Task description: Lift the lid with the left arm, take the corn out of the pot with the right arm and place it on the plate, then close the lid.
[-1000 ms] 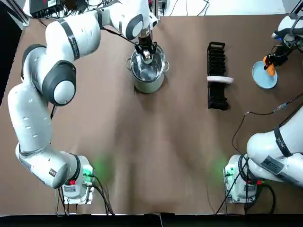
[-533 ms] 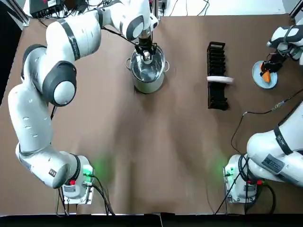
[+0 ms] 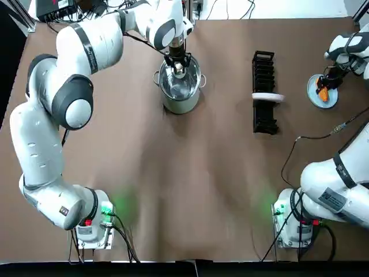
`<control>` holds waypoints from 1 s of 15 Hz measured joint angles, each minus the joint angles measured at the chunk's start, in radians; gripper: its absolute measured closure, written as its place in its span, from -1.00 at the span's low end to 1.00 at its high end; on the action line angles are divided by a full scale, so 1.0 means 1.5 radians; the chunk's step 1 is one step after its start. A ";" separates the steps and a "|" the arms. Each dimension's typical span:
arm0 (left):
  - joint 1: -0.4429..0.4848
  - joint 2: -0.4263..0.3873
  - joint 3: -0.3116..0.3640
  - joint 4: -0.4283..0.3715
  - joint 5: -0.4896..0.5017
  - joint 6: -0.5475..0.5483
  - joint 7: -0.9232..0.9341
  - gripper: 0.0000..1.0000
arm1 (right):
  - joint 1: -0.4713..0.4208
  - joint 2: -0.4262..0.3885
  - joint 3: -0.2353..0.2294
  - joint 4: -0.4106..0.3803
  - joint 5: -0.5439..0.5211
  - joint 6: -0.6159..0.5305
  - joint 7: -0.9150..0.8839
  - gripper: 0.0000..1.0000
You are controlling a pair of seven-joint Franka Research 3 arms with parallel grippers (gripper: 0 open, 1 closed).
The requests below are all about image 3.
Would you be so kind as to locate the black box with red logo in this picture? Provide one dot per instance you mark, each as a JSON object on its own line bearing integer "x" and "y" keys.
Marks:
{"x": 54, "y": 8}

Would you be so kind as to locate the black dish rack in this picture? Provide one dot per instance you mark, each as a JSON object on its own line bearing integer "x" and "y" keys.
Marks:
{"x": 263, "y": 121}

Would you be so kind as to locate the aluminium frame post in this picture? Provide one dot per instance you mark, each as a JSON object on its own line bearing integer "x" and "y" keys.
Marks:
{"x": 361, "y": 10}
{"x": 27, "y": 18}

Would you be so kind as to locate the pale pink plate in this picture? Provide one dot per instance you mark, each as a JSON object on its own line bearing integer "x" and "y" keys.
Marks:
{"x": 268, "y": 97}

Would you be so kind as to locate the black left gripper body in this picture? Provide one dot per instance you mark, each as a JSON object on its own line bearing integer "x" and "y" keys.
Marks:
{"x": 176, "y": 52}

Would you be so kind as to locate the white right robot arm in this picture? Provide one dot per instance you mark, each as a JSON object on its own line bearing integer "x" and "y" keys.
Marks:
{"x": 331, "y": 184}

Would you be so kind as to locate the glass pot lid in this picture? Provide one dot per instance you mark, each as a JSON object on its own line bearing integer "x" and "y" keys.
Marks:
{"x": 178, "y": 83}

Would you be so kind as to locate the orange corn cob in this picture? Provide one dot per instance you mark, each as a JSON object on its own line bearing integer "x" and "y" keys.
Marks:
{"x": 324, "y": 95}

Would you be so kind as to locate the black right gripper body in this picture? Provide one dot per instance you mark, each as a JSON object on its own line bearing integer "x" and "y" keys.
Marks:
{"x": 335, "y": 74}

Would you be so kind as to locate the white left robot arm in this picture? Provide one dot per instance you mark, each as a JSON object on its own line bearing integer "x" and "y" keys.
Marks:
{"x": 37, "y": 144}

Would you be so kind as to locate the light blue plate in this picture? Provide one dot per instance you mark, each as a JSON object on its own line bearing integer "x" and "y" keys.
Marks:
{"x": 331, "y": 99}

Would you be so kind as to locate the stainless steel pot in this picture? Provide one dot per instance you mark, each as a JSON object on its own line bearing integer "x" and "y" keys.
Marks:
{"x": 181, "y": 106}

